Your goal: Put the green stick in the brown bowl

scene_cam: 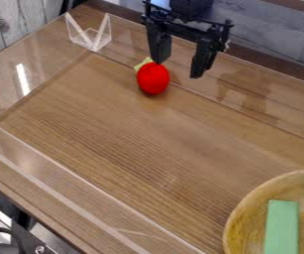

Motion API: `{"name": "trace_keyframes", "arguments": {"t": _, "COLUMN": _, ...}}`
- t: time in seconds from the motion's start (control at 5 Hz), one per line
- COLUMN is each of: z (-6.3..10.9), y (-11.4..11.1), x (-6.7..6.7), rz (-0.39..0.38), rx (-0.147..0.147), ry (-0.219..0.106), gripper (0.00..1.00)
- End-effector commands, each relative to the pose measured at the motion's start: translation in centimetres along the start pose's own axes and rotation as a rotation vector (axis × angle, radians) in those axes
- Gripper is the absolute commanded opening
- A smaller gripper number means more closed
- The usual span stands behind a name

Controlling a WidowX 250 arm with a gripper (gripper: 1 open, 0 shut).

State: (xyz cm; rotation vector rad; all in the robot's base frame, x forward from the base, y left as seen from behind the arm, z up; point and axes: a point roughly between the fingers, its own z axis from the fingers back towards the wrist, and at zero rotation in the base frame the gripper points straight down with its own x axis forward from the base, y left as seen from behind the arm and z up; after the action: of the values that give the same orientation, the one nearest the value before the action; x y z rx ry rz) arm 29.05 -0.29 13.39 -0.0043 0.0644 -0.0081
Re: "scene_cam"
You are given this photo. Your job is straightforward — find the clear acrylic tray walls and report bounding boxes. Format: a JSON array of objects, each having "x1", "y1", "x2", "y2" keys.
[{"x1": 0, "y1": 15, "x2": 304, "y2": 254}]

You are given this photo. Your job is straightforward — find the black metal bracket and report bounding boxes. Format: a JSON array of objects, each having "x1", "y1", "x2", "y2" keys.
[{"x1": 12, "y1": 222, "x2": 59, "y2": 254}]

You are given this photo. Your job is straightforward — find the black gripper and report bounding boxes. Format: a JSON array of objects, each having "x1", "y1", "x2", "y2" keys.
[{"x1": 142, "y1": 0, "x2": 235, "y2": 78}]

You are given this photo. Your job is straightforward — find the red plush strawberry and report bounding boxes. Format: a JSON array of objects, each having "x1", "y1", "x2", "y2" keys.
[{"x1": 134, "y1": 57, "x2": 170, "y2": 95}]

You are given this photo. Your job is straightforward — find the green rectangular stick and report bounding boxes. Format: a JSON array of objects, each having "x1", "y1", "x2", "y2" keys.
[{"x1": 264, "y1": 199, "x2": 300, "y2": 254}]

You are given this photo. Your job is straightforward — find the brown wooden bowl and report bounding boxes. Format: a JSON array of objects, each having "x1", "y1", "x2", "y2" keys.
[{"x1": 224, "y1": 170, "x2": 304, "y2": 254}]

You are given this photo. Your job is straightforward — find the clear acrylic corner bracket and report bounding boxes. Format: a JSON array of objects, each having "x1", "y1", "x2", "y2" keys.
[{"x1": 66, "y1": 13, "x2": 113, "y2": 53}]

